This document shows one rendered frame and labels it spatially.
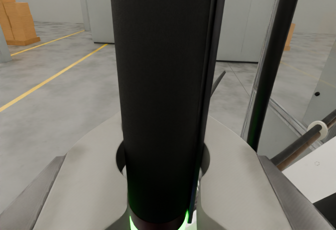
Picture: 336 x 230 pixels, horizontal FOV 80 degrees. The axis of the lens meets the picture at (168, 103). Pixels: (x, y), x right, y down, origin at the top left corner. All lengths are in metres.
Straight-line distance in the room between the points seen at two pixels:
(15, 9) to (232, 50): 6.52
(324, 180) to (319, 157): 0.05
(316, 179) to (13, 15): 8.19
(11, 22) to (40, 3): 6.37
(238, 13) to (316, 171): 5.30
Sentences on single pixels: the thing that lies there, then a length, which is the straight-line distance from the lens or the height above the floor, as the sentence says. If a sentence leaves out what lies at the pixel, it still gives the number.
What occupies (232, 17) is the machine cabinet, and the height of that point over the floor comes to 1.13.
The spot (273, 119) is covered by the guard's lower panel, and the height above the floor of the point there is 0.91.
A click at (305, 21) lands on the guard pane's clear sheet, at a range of 1.27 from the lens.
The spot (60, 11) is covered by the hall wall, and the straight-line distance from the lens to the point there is 14.08.
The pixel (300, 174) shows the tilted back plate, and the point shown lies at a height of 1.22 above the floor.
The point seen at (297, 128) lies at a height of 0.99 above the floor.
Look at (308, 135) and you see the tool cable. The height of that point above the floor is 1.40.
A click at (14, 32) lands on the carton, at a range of 8.42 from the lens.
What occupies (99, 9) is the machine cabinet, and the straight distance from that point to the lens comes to 7.59.
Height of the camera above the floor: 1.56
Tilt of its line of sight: 28 degrees down
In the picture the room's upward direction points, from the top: 2 degrees clockwise
